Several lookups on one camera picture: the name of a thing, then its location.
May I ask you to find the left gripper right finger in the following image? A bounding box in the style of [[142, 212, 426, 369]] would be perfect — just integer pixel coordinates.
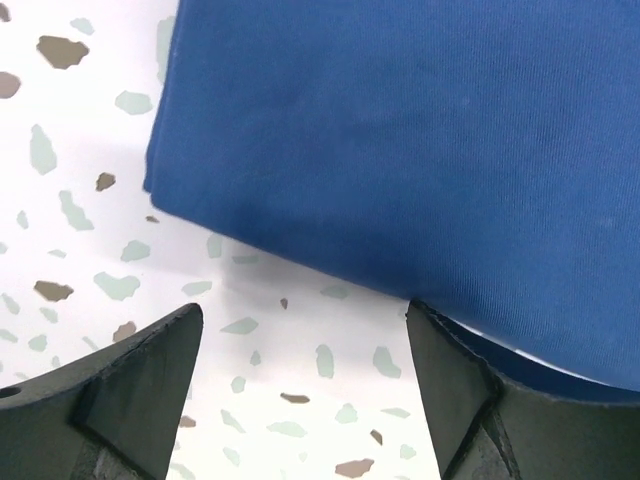
[[407, 301, 639, 480]]

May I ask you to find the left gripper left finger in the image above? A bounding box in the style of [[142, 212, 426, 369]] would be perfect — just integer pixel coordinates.
[[1, 303, 203, 480]]

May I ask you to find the blue surgical cloth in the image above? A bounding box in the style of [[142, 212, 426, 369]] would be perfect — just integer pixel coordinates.
[[144, 1, 639, 390]]

